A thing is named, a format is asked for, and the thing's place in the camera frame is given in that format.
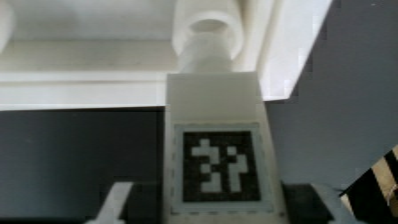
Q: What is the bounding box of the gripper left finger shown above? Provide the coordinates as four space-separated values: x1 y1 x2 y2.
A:
84 182 134 224

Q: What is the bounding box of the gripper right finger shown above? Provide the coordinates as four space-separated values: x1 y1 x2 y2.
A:
311 184 357 224

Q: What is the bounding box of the white table leg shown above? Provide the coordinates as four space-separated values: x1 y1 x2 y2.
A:
164 33 290 224

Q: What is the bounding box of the white square table top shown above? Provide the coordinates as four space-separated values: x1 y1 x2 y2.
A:
0 0 334 111

